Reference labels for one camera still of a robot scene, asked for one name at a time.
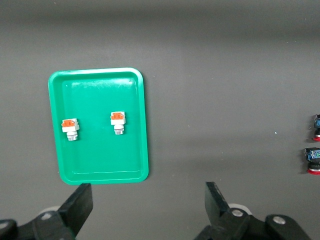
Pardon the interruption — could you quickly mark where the red capped push button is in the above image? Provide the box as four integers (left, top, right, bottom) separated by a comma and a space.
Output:
309, 113, 320, 143
304, 147, 320, 176

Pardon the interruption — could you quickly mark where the white orange push button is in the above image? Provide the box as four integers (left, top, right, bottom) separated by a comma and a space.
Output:
110, 111, 127, 136
61, 118, 81, 142

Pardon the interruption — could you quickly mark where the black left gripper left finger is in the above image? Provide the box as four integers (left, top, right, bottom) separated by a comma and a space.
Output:
0, 182, 94, 240

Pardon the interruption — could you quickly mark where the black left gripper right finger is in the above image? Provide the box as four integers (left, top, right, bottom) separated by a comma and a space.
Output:
193, 181, 313, 240

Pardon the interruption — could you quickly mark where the green plastic tray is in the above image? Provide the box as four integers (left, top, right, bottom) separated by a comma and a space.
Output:
47, 67, 150, 187

